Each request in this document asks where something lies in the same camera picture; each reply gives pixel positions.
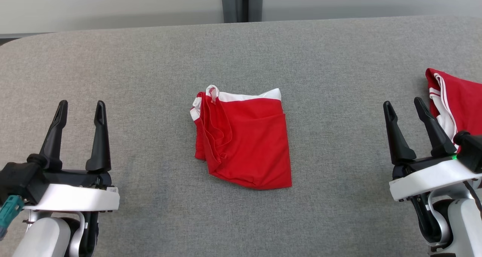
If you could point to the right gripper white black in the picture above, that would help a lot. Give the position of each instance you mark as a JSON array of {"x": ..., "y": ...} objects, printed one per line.
[{"x": 425, "y": 179}]

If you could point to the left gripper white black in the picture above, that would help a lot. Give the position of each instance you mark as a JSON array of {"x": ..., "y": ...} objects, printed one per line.
[{"x": 79, "y": 198}]

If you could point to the red jersey with white trim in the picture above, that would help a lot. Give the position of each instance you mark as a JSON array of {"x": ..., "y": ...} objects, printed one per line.
[{"x": 467, "y": 102}]

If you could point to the red shorts with white band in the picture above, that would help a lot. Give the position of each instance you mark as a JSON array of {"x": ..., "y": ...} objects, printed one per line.
[{"x": 256, "y": 144}]

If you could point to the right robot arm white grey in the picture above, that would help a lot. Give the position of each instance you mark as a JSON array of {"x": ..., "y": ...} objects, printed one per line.
[{"x": 461, "y": 227}]

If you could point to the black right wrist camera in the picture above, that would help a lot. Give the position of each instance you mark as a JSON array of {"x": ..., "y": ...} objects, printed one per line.
[{"x": 472, "y": 151}]

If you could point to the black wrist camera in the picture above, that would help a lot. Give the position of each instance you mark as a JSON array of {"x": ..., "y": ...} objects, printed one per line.
[
  {"x": 20, "y": 178},
  {"x": 472, "y": 151}
]

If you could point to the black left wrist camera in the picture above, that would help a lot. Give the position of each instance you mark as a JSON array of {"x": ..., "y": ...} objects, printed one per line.
[{"x": 20, "y": 178}]

